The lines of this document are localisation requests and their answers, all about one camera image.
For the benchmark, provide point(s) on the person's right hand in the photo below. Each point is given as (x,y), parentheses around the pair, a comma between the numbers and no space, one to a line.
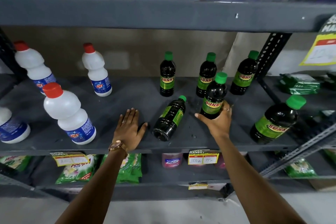
(219,126)

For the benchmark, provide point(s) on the person's left hand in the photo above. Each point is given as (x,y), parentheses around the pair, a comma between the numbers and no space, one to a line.
(129,133)

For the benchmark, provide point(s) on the person's left little finger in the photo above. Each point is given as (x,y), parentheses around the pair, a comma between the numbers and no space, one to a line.
(121,122)

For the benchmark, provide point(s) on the person's right thumb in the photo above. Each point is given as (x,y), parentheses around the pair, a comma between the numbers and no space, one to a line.
(201,117)

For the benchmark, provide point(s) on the person's left middle finger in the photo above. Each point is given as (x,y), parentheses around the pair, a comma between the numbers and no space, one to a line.
(131,116)

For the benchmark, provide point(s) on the person's left thumb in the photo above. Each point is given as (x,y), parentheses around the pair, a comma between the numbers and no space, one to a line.
(143,129)

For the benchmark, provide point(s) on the dark bottle with green cap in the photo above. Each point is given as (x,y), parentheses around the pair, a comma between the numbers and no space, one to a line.
(167,76)
(206,74)
(243,74)
(214,95)
(274,124)
(168,120)

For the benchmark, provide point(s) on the person's left forearm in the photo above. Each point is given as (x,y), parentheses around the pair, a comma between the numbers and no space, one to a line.
(97,187)

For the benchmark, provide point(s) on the person's right forearm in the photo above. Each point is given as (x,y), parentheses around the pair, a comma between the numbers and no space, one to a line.
(252,179)

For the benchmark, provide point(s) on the rose gold wrist watch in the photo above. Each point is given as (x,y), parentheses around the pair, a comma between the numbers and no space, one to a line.
(117,146)

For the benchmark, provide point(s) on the green detergent powder packet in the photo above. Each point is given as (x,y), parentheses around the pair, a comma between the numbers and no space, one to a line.
(131,167)
(74,171)
(300,168)
(14,162)

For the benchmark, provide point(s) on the pink bottle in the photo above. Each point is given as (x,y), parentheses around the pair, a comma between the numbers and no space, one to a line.
(172,160)

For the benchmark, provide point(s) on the white bottle with red cap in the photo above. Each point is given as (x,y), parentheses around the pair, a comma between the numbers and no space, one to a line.
(69,116)
(96,71)
(11,126)
(34,66)

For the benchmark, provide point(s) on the small yellow price label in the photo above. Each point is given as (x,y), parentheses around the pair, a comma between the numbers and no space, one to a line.
(197,186)

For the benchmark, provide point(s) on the dark green wrapped packet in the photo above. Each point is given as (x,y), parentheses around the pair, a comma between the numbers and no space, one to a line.
(299,84)

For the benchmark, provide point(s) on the grey metal shelf rack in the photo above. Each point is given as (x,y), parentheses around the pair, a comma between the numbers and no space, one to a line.
(131,11)

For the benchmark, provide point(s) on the grey perforated metal rack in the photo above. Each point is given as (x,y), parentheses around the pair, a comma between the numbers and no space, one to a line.
(309,143)

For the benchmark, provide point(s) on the large yellow price sign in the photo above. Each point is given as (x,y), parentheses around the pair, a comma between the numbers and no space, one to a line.
(320,48)

